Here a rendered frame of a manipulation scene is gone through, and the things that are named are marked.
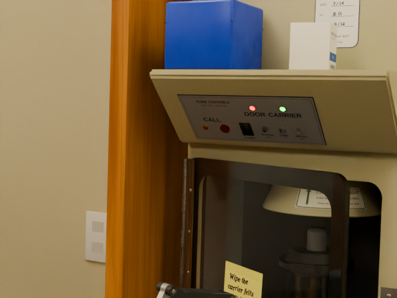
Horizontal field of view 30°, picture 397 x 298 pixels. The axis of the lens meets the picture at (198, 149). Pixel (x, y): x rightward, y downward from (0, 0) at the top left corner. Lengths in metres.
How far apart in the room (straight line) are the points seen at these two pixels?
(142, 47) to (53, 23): 0.74
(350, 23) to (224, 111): 0.20
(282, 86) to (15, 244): 1.11
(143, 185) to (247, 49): 0.26
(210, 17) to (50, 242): 0.98
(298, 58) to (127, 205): 0.32
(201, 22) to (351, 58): 0.20
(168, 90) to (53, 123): 0.82
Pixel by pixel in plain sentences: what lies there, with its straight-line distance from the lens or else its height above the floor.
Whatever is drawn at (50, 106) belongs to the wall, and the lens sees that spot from 1.80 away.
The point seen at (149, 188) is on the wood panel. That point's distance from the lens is 1.11.
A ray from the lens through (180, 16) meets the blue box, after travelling 0.99.
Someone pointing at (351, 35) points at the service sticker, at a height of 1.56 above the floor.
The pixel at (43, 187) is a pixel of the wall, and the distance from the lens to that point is 1.82.
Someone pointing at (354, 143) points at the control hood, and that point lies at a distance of 0.96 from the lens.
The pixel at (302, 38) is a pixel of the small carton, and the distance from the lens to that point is 0.94.
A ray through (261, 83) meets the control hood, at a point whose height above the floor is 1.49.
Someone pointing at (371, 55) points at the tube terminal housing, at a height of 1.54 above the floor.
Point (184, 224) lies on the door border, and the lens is 1.09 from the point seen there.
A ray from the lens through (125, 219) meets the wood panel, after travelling 1.06.
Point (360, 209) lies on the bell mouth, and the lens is 1.06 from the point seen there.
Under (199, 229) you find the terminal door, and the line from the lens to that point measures 1.07.
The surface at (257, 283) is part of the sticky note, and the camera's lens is 0.98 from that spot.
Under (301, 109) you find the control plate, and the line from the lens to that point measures 0.94.
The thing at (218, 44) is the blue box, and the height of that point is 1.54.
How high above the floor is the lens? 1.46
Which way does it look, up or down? 3 degrees down
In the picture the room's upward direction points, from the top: 2 degrees clockwise
